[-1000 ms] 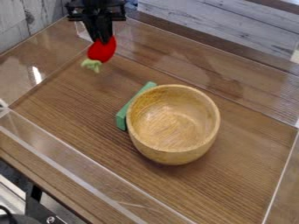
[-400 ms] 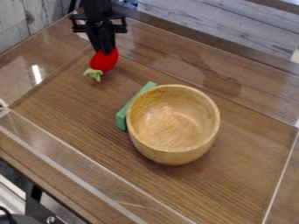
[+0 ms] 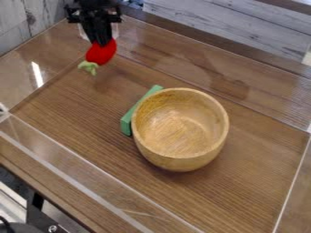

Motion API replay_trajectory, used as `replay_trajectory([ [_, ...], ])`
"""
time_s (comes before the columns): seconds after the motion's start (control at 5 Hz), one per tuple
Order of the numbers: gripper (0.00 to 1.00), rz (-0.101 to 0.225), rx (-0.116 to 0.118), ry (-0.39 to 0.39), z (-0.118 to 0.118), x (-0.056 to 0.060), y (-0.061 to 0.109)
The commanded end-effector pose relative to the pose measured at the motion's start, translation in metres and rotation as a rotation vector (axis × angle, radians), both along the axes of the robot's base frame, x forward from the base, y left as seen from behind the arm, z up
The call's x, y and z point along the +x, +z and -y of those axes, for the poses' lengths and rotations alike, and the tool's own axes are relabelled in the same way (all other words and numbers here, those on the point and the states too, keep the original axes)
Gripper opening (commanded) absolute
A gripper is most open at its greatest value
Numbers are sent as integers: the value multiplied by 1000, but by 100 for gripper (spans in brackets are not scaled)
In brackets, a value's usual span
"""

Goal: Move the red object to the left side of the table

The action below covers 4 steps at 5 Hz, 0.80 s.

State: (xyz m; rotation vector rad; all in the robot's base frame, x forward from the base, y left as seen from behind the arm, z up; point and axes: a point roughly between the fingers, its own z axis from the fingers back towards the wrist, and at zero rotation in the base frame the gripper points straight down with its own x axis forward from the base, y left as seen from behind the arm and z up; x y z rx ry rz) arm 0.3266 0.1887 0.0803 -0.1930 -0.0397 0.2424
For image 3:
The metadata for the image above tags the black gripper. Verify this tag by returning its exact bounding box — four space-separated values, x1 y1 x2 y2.
65 0 122 46

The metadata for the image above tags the red plush strawberry toy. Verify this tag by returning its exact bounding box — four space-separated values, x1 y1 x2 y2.
78 38 117 76

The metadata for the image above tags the green rectangular block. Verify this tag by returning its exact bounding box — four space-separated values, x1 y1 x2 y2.
119 84 166 137

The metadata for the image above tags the wooden bowl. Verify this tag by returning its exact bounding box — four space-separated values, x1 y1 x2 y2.
131 87 230 172

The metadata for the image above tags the clear acrylic corner bracket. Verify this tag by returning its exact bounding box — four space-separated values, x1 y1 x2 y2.
78 23 119 42

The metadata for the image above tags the clear acrylic enclosure wall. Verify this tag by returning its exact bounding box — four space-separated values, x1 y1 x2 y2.
0 104 203 233

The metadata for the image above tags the black table leg bracket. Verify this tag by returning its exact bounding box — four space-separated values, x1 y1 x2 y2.
25 191 83 233

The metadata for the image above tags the black cable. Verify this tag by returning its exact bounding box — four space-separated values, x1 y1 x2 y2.
0 216 17 233

